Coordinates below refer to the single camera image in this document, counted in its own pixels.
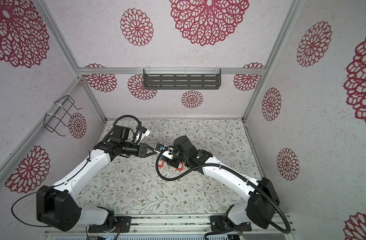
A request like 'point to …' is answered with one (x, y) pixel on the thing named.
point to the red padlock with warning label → (161, 163)
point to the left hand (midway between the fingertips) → (155, 154)
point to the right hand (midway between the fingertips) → (164, 150)
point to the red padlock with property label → (180, 167)
